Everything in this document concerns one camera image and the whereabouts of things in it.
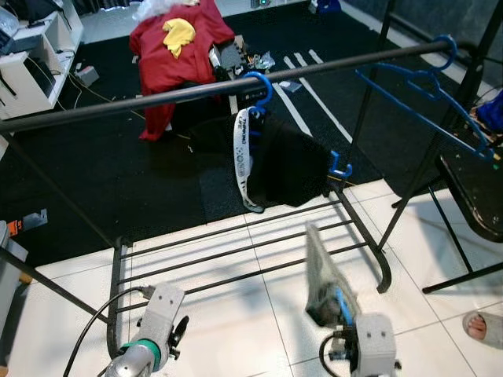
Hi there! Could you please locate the grey garment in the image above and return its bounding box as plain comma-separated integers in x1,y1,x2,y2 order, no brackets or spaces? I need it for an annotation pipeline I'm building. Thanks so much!
303,223,358,331

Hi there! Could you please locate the person foot in grey sandal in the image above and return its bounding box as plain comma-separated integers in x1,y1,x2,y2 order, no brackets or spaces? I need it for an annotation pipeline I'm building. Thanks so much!
461,309,503,351

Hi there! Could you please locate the grey cabinet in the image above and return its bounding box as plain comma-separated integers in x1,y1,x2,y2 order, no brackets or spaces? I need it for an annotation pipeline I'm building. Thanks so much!
0,236,31,350

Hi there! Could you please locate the black floor carpet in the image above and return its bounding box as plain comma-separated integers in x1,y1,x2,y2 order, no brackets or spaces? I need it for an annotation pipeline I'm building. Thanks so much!
0,0,503,264

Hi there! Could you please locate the black garment with white band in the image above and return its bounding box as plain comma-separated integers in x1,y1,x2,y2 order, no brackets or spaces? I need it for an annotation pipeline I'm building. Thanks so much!
187,106,337,214

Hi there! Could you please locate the black metal clothes rack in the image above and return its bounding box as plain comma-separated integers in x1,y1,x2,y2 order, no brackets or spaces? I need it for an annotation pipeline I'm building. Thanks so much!
0,0,503,358

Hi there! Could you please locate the red cloth cover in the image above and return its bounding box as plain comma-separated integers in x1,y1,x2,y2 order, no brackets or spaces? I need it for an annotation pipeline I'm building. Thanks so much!
128,0,237,142

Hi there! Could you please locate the blue cloth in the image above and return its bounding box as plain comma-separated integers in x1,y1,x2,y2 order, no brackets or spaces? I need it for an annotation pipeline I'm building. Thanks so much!
474,88,503,136

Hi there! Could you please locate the grey power adapter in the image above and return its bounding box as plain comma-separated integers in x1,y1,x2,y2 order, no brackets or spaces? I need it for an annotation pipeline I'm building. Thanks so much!
72,64,101,89

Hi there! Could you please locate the grey electronics pile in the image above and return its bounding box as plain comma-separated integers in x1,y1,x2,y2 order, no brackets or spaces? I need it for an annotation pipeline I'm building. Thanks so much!
208,35,277,79

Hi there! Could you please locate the yellow cloth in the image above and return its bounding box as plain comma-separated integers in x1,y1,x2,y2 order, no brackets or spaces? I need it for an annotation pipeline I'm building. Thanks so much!
161,17,197,60

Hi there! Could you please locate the white shelf unit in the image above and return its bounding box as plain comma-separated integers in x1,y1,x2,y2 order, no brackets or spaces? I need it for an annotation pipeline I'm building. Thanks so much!
0,0,85,120

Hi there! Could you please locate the blue box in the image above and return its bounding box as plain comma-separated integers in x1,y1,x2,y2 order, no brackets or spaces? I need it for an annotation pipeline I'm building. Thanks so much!
314,0,343,15

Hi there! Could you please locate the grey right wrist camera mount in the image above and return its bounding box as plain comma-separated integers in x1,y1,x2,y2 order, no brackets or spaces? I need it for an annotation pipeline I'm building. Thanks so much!
355,313,402,377

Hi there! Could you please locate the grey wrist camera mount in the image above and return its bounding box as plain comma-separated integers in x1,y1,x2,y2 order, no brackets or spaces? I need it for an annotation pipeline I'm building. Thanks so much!
355,313,402,377
140,283,187,353

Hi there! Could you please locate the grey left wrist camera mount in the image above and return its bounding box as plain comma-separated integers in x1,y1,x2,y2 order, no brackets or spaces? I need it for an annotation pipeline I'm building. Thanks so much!
140,283,187,353

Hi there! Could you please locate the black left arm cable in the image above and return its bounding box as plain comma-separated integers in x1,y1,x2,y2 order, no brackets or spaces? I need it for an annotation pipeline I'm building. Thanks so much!
61,284,154,377

